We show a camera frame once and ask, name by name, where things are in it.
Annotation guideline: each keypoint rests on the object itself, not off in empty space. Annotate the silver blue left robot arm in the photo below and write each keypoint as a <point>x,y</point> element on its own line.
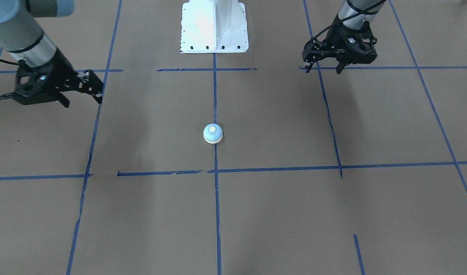
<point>353,13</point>

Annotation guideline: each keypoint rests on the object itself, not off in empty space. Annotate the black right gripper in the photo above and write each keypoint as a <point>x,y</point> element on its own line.
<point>64,71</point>

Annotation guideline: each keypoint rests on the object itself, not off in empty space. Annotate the blue bell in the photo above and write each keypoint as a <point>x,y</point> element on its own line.
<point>213,133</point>

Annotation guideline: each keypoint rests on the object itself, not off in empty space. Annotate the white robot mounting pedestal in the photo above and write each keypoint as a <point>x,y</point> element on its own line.
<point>214,26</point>

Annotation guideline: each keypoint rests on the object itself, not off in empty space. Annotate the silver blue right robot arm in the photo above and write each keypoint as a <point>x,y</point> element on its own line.
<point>22,36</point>

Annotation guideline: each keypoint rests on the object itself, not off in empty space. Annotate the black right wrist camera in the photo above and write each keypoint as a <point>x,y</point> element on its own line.
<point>91,84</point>

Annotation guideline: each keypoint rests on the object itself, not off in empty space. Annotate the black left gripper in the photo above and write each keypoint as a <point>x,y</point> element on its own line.
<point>336,39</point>

